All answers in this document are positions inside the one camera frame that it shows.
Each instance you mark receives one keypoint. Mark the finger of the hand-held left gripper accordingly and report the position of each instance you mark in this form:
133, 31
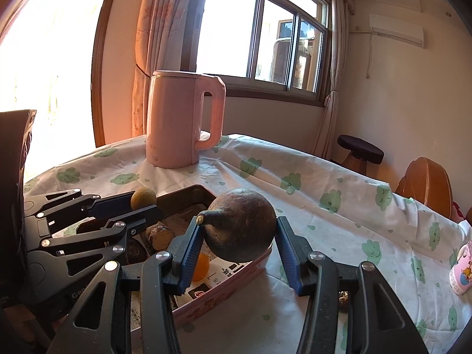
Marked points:
110, 204
143, 215

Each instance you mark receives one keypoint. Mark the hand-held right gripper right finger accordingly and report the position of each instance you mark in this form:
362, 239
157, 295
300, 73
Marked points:
285, 250

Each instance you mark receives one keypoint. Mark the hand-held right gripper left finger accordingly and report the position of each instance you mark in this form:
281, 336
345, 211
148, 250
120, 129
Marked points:
190, 254

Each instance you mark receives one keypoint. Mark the brown longan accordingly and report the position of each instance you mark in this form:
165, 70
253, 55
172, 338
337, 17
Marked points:
143, 197

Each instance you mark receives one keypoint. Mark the pink tin box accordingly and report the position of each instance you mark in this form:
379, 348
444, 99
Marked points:
221, 295

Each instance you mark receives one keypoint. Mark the dark passion fruit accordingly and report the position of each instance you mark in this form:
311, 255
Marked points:
239, 225

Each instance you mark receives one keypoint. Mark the small orange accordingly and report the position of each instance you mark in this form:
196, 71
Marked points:
202, 267

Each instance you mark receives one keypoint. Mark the round cookie in box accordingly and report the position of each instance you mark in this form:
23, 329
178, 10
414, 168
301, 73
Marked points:
160, 234

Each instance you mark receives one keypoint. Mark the layered cake roll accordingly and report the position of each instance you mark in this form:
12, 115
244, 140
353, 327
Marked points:
136, 252

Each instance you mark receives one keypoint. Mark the white cloud-print tablecloth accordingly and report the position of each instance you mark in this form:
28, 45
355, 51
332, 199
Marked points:
332, 228

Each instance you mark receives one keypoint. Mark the brown spotted walnut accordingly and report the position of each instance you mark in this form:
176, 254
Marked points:
343, 300

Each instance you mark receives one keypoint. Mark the pink electric kettle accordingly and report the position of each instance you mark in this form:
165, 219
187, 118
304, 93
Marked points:
173, 118

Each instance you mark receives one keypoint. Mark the dark round stool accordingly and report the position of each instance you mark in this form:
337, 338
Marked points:
359, 147

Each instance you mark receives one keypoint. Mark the pink cartoon cup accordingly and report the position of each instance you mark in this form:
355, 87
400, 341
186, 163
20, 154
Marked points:
461, 273

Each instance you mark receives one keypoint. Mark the pink patterned curtain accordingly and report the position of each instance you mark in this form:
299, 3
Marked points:
158, 25

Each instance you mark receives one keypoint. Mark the white curtain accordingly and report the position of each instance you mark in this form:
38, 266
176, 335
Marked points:
339, 62

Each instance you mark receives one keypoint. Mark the sliding glass window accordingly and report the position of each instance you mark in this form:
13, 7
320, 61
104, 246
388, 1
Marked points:
258, 25

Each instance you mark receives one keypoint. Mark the white air conditioner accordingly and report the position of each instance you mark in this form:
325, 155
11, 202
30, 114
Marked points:
396, 31

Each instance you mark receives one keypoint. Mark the wooden door frame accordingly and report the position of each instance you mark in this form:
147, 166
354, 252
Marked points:
97, 81

